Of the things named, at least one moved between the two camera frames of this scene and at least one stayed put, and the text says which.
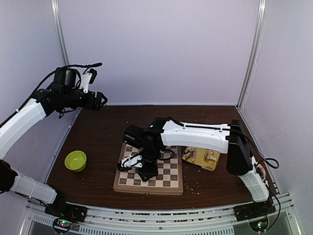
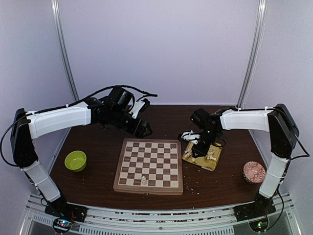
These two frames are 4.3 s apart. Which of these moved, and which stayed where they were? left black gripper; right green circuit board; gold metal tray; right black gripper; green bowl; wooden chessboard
Moved: left black gripper; right black gripper
Stayed: green bowl; wooden chessboard; gold metal tray; right green circuit board
